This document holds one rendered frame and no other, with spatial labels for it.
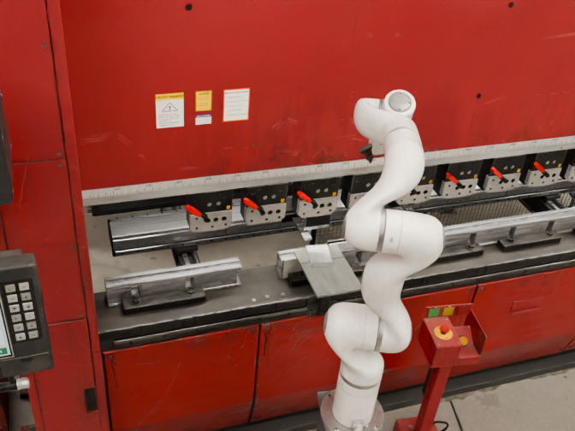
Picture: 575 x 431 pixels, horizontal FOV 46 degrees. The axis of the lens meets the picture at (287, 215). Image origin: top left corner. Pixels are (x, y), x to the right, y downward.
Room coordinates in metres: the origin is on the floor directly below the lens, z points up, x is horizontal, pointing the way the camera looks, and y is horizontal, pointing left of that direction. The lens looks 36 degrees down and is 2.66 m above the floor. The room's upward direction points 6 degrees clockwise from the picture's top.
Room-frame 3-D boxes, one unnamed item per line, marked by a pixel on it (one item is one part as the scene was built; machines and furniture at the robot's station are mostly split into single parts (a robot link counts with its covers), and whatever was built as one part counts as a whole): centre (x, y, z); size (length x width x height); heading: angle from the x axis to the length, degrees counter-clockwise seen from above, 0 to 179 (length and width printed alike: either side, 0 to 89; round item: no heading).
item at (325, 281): (1.97, -0.17, 1.00); 0.26 x 0.18 x 0.01; 22
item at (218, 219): (1.94, 0.28, 1.26); 0.15 x 0.09 x 0.17; 112
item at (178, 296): (1.83, 0.42, 0.89); 0.30 x 0.05 x 0.03; 112
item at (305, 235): (2.25, -0.04, 1.01); 0.26 x 0.12 x 0.05; 22
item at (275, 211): (2.02, 0.09, 1.26); 0.15 x 0.09 x 0.17; 112
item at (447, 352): (1.94, -0.69, 0.75); 0.20 x 0.16 x 0.18; 104
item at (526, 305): (2.34, -1.13, 0.58); 0.15 x 0.02 x 0.07; 112
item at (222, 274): (1.90, 0.40, 0.92); 0.50 x 0.06 x 0.10; 112
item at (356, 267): (2.07, -0.17, 0.89); 0.30 x 0.05 x 0.03; 112
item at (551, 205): (2.96, -1.23, 0.81); 0.64 x 0.08 x 0.14; 22
